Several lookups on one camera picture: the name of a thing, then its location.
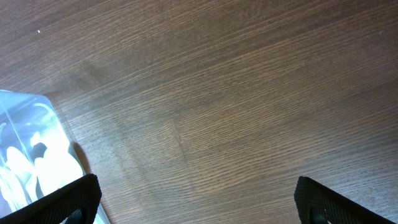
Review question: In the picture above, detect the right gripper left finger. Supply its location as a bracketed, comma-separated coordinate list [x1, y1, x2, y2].
[1, 174, 102, 224]

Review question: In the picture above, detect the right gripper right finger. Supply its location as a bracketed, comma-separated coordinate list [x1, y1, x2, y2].
[294, 176, 394, 224]

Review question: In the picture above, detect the clear plastic container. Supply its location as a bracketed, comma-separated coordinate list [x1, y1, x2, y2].
[0, 89, 110, 224]

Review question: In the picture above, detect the thin white plastic spoon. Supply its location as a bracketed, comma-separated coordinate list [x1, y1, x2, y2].
[1, 168, 28, 212]

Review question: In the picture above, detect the wide-handled white spoon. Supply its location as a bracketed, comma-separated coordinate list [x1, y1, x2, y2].
[6, 146, 37, 187]

